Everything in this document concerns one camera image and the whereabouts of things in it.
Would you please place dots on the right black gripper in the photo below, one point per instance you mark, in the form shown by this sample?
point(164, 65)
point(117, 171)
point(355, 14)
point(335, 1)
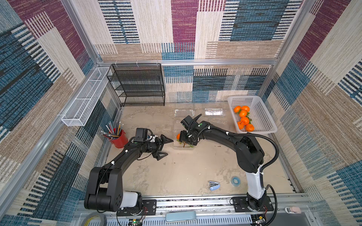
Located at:
point(184, 137)

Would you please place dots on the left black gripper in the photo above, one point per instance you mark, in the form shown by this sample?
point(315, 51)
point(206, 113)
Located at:
point(156, 155)

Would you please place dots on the clear clamshell container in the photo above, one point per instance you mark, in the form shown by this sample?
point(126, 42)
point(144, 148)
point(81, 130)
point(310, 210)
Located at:
point(182, 113)
point(223, 123)
point(214, 112)
point(177, 128)

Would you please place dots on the clear clamshell container back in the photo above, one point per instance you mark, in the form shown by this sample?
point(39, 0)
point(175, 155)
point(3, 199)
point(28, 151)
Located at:
point(214, 112)

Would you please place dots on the orange pair with leaves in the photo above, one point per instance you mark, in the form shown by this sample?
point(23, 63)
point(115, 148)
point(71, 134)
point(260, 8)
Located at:
point(238, 109)

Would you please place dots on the white plastic perforated basket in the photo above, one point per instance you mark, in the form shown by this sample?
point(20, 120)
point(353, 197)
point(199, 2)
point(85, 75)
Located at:
point(260, 117)

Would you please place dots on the clear clamshell container front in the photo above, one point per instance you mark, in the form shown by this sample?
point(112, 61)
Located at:
point(177, 128)

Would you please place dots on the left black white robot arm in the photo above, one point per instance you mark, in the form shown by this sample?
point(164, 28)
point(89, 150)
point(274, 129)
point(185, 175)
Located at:
point(105, 186)

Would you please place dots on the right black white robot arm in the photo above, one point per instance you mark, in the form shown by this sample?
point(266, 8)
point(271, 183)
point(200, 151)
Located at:
point(249, 154)

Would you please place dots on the red pencil cup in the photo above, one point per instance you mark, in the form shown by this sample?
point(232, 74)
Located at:
point(115, 135)

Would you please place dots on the blue stapler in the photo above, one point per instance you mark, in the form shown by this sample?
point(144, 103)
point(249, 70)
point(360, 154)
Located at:
point(213, 185)

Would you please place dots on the blue tape roll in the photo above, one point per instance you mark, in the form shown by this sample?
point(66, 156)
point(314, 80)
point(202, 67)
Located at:
point(235, 181)

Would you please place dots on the light blue bar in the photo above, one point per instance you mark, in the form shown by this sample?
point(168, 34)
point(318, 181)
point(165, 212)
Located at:
point(181, 216)

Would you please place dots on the pink white small device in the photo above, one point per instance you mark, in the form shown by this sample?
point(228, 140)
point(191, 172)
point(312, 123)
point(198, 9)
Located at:
point(293, 210)

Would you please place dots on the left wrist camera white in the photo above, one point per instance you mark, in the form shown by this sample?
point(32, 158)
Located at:
point(152, 138)

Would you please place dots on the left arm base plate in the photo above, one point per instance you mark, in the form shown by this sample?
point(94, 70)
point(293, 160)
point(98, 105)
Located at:
point(145, 207)

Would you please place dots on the black wire shelf rack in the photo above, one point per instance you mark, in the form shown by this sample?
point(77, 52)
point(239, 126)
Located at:
point(138, 84)

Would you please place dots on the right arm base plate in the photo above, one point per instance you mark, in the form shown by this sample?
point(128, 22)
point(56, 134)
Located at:
point(250, 204)

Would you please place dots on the white wire mesh tray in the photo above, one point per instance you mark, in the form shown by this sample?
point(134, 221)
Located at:
point(83, 105)

